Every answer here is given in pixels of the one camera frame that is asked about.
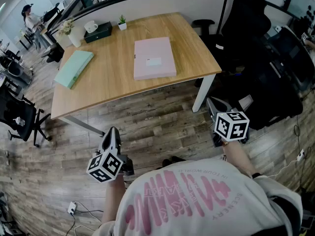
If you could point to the white mug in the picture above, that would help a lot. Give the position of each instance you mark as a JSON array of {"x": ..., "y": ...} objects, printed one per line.
[{"x": 90, "y": 26}]

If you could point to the person's right forearm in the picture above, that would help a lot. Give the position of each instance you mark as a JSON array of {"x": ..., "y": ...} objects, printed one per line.
[{"x": 237, "y": 158}]

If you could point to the mint green folder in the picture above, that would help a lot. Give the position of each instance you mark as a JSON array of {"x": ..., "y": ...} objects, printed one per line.
[{"x": 73, "y": 69}]

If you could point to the black high-back office chair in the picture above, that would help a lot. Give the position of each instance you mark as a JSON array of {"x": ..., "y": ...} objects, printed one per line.
[{"x": 246, "y": 23}]

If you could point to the pink folder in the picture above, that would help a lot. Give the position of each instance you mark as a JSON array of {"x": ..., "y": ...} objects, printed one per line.
[{"x": 155, "y": 58}]

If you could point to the person's white printed sweatshirt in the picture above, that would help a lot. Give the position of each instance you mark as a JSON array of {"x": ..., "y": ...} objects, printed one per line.
[{"x": 197, "y": 205}]

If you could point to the white desk leg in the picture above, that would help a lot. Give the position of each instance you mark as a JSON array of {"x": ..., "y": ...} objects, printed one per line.
[
  {"x": 83, "y": 126},
  {"x": 203, "y": 95}
]

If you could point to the white power strip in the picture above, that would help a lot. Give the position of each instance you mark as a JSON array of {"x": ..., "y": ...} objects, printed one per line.
[
  {"x": 300, "y": 155},
  {"x": 72, "y": 208}
]

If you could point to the black wristband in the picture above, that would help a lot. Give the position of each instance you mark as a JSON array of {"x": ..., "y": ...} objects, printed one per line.
[{"x": 257, "y": 175}]

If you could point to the person's dark trouser legs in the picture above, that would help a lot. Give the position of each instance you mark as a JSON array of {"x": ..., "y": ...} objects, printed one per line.
[{"x": 174, "y": 161}]

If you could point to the black drawer box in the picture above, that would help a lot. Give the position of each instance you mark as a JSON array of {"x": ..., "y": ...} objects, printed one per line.
[{"x": 101, "y": 33}]

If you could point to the white desk partition panel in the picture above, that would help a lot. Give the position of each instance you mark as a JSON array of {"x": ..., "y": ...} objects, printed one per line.
[{"x": 147, "y": 6}]

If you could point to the clear plastic cup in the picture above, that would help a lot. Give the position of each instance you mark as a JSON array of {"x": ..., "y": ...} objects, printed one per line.
[{"x": 20, "y": 122}]

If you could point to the white vase with flowers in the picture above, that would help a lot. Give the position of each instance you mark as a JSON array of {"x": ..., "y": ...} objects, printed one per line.
[{"x": 66, "y": 27}]

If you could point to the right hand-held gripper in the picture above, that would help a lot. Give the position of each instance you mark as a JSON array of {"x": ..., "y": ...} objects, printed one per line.
[{"x": 231, "y": 126}]

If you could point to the black mesh office chair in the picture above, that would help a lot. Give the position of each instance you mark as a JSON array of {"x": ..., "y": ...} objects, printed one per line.
[
  {"x": 51, "y": 12},
  {"x": 19, "y": 112}
]

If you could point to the person's left forearm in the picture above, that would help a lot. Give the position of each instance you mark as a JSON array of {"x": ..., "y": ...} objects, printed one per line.
[{"x": 113, "y": 200}]

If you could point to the small potted green plant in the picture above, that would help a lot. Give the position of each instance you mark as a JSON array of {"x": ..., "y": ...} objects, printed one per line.
[{"x": 122, "y": 24}]

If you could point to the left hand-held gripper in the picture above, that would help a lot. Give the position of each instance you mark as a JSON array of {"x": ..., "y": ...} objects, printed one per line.
[{"x": 105, "y": 167}]

